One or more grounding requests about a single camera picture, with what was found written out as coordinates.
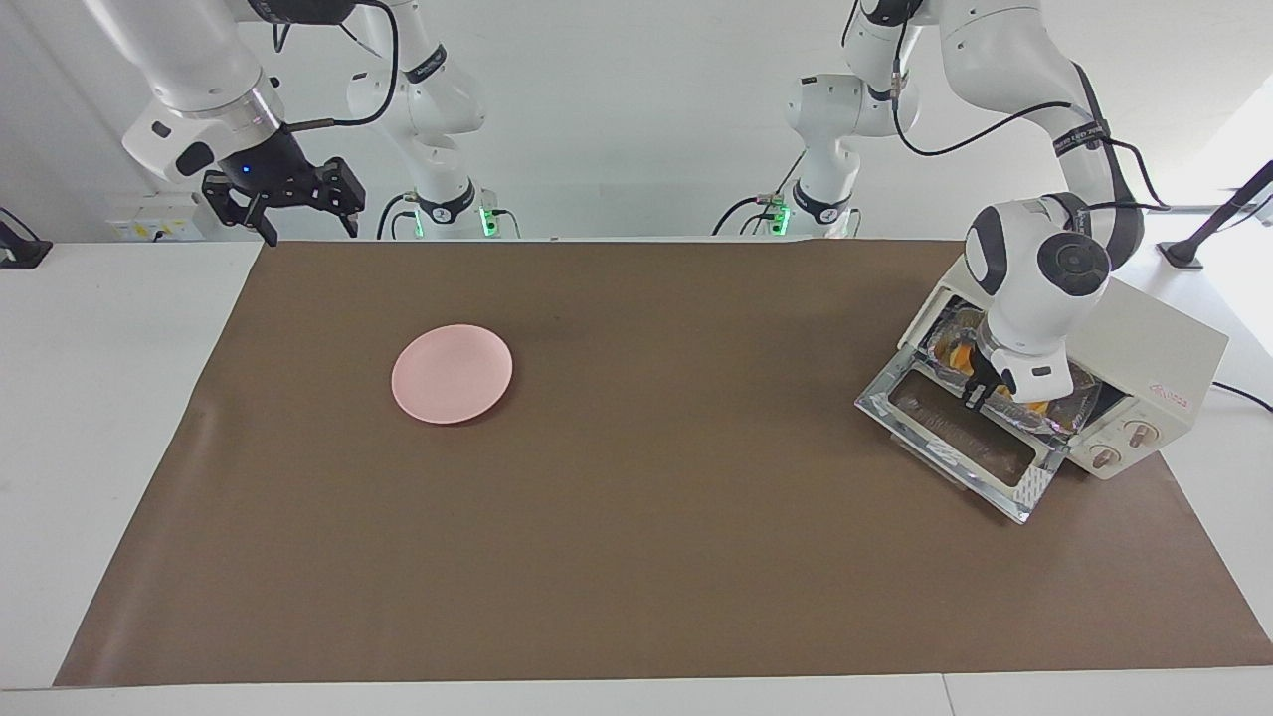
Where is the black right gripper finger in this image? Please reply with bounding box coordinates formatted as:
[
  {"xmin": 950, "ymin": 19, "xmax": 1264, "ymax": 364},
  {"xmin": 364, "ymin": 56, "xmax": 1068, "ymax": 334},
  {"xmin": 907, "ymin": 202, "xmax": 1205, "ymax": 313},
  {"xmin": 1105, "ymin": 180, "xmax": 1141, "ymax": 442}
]
[
  {"xmin": 320, "ymin": 157, "xmax": 367, "ymax": 238},
  {"xmin": 202, "ymin": 171, "xmax": 279, "ymax": 247}
]

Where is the golden bread loaf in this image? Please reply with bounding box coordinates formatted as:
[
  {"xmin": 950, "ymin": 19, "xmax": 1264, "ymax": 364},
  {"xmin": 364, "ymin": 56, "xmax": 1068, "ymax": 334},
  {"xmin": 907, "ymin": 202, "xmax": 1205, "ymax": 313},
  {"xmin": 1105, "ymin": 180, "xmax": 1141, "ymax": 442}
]
[{"xmin": 945, "ymin": 341, "xmax": 1051, "ymax": 414}]

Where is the aluminium foil tray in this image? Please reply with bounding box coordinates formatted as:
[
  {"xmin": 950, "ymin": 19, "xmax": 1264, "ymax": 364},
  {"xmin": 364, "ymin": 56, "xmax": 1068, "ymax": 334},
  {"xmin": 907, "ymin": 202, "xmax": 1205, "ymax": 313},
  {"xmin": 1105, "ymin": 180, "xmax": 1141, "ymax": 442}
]
[{"xmin": 925, "ymin": 306, "xmax": 1107, "ymax": 439}]

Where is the glass oven door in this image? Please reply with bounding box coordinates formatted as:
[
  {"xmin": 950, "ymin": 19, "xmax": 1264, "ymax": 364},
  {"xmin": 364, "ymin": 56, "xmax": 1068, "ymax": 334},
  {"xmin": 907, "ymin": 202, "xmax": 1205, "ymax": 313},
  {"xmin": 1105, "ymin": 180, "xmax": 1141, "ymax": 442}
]
[{"xmin": 855, "ymin": 348, "xmax": 1070, "ymax": 525}]

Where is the cream toaster oven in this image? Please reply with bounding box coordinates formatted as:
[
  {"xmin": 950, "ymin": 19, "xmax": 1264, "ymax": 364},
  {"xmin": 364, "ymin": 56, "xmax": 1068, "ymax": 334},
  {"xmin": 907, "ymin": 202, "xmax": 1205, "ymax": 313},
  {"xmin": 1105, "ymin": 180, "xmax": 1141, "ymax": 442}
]
[{"xmin": 855, "ymin": 249, "xmax": 1230, "ymax": 525}]

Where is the short black stand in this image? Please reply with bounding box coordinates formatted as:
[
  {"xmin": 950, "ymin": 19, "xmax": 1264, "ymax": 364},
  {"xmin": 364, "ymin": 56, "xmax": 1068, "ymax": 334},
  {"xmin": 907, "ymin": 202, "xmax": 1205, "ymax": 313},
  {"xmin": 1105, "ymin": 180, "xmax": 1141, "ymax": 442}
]
[{"xmin": 0, "ymin": 207, "xmax": 53, "ymax": 269}]

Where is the pink round plate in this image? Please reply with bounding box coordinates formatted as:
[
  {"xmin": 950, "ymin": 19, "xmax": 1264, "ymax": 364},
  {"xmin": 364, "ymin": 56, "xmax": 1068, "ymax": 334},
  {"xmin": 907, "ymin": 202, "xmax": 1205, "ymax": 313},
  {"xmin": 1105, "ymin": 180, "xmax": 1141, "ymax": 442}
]
[{"xmin": 391, "ymin": 324, "xmax": 514, "ymax": 426}]

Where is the tall black stand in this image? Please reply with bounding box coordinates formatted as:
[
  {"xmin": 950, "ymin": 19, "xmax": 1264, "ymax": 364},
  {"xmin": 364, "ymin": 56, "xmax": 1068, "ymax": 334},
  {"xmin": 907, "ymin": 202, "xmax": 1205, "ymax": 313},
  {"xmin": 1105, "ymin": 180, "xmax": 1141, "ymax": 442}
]
[{"xmin": 1159, "ymin": 159, "xmax": 1273, "ymax": 271}]

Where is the brown table mat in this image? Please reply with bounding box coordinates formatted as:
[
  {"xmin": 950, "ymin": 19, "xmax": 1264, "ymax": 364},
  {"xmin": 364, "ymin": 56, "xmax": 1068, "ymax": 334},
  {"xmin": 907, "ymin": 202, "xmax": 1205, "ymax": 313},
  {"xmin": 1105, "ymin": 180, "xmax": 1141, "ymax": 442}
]
[{"xmin": 55, "ymin": 239, "xmax": 1273, "ymax": 687}]

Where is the black right arm base cable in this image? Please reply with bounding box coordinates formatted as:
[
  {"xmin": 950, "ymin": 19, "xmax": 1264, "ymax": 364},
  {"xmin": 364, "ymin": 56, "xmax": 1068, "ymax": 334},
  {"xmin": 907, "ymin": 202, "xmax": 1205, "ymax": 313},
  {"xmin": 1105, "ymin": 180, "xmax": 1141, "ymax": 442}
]
[{"xmin": 376, "ymin": 192, "xmax": 419, "ymax": 240}]

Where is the black arm base cable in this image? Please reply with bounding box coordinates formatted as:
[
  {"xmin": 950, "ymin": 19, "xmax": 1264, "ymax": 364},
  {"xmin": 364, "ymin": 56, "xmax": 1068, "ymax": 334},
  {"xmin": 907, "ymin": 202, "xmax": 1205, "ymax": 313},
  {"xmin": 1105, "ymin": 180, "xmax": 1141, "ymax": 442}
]
[
  {"xmin": 376, "ymin": 192, "xmax": 419, "ymax": 240},
  {"xmin": 711, "ymin": 154, "xmax": 807, "ymax": 237}
]

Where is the white wall power socket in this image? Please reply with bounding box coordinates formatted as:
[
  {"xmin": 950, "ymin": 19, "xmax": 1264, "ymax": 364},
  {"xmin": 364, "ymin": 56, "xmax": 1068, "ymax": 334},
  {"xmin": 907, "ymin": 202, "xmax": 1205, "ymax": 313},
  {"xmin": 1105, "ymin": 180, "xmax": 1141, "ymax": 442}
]
[{"xmin": 107, "ymin": 194, "xmax": 205, "ymax": 243}]

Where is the black oven power cable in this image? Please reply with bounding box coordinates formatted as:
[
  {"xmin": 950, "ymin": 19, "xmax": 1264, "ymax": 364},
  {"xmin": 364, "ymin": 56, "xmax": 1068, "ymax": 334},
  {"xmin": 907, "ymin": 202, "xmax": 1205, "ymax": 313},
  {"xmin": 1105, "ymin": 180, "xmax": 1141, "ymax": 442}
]
[{"xmin": 1211, "ymin": 381, "xmax": 1273, "ymax": 414}]

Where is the black left arm base cable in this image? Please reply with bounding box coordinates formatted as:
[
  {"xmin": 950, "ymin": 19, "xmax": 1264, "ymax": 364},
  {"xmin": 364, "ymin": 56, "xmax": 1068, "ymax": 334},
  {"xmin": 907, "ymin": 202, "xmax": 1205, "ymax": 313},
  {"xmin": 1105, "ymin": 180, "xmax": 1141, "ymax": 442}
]
[{"xmin": 711, "ymin": 154, "xmax": 807, "ymax": 237}]

